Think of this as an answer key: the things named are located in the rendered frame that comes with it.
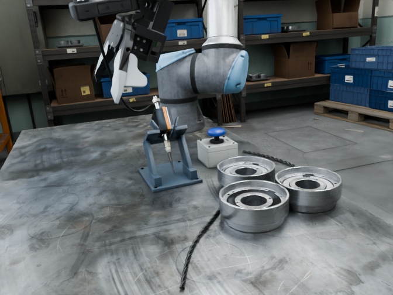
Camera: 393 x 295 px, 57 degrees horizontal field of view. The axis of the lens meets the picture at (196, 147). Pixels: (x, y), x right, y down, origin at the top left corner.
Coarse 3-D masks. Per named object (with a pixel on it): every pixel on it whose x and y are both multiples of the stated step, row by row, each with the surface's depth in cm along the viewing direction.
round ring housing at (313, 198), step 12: (288, 168) 64; (300, 168) 64; (312, 168) 64; (276, 180) 59; (300, 180) 62; (312, 180) 62; (336, 180) 60; (300, 192) 55; (312, 192) 55; (324, 192) 55; (336, 192) 56; (300, 204) 56; (312, 204) 55; (324, 204) 56
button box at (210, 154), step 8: (224, 136) 84; (200, 144) 81; (208, 144) 79; (216, 144) 79; (224, 144) 78; (232, 144) 78; (200, 152) 82; (208, 152) 77; (216, 152) 77; (224, 152) 78; (232, 152) 79; (200, 160) 83; (208, 160) 77; (216, 160) 78; (208, 168) 78
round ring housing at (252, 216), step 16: (224, 192) 58; (288, 192) 55; (224, 208) 53; (240, 208) 51; (256, 208) 50; (272, 208) 51; (288, 208) 54; (240, 224) 52; (256, 224) 51; (272, 224) 52
